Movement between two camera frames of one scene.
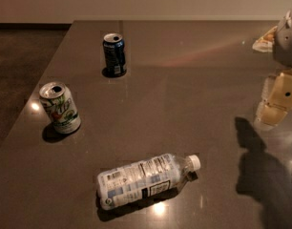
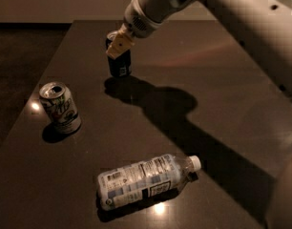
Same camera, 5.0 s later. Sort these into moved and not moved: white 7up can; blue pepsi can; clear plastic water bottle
Moved: blue pepsi can
Not moved: clear plastic water bottle; white 7up can
